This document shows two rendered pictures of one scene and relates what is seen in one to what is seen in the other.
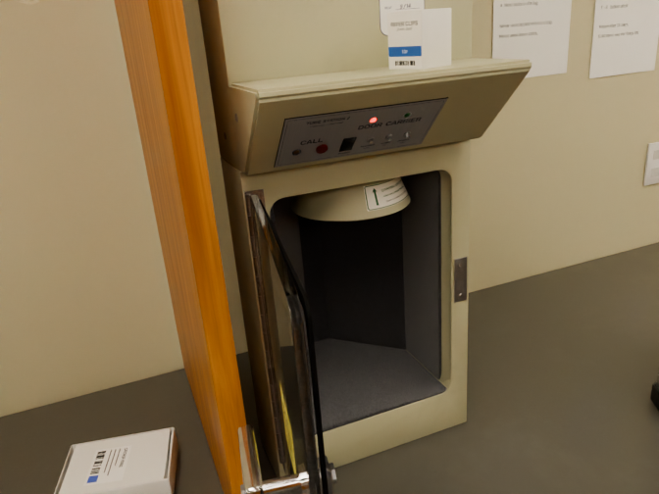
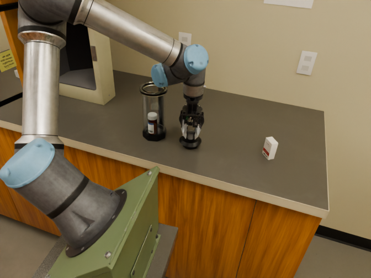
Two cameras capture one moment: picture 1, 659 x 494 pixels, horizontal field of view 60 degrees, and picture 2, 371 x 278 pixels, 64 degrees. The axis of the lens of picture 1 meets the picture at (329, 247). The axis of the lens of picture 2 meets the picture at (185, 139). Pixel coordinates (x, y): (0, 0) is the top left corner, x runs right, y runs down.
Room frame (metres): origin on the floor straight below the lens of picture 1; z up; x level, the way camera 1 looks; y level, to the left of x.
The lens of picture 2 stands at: (0.03, -1.31, 1.68)
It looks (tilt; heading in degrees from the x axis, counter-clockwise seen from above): 36 degrees down; 39
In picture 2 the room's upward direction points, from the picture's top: 3 degrees clockwise
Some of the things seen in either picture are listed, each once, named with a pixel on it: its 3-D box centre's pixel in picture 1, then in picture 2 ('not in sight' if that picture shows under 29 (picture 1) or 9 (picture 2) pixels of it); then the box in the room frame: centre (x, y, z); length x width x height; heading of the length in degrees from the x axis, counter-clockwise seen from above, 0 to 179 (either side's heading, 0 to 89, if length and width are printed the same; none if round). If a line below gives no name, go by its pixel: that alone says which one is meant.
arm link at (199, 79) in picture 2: not in sight; (194, 67); (0.79, -0.73, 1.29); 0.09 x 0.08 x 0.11; 165
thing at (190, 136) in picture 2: not in sight; (190, 138); (0.82, -0.72, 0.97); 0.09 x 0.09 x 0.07
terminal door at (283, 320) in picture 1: (289, 413); (7, 56); (0.49, 0.06, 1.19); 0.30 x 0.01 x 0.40; 11
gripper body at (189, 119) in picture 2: not in sight; (192, 108); (0.79, -0.73, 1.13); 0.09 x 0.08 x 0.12; 36
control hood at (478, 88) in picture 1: (382, 117); not in sight; (0.66, -0.07, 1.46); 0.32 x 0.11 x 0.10; 111
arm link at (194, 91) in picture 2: not in sight; (194, 87); (0.80, -0.73, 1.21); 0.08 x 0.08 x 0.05
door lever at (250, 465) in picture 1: (268, 459); not in sight; (0.42, 0.07, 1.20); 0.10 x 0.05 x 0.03; 11
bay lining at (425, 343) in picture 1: (337, 275); (83, 42); (0.83, -0.01, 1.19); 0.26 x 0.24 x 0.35; 111
